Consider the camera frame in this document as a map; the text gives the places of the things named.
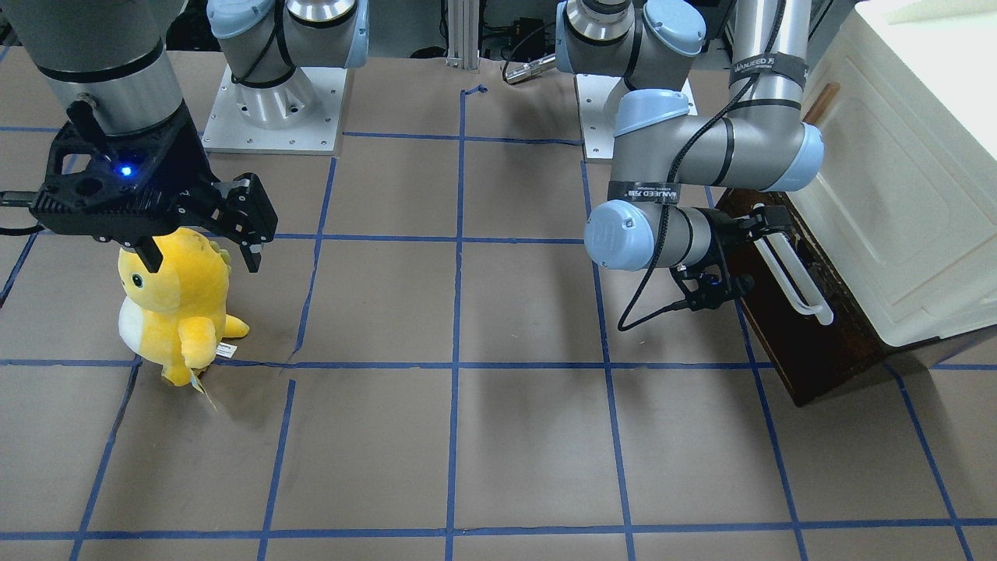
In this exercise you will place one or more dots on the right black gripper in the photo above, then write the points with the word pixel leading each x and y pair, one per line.
pixel 189 158

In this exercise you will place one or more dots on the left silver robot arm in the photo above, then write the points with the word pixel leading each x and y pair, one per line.
pixel 756 141

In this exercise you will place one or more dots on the wooden stick handle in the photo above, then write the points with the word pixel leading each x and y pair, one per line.
pixel 821 103

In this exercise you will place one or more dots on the aluminium frame post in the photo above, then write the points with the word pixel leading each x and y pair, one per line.
pixel 463 33

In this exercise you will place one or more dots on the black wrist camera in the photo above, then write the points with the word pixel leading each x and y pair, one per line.
pixel 705 290

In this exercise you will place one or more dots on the cream plastic storage box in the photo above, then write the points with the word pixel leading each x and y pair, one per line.
pixel 904 204

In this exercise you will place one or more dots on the white plastic drawer handle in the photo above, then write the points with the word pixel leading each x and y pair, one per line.
pixel 790 276

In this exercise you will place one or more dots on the yellow plush toy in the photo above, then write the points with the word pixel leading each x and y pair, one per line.
pixel 177 316

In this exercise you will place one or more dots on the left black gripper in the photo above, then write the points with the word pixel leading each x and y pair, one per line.
pixel 717 231

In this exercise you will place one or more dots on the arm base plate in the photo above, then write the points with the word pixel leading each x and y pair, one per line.
pixel 304 115
pixel 608 109

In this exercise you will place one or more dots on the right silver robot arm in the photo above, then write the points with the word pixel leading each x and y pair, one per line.
pixel 114 54

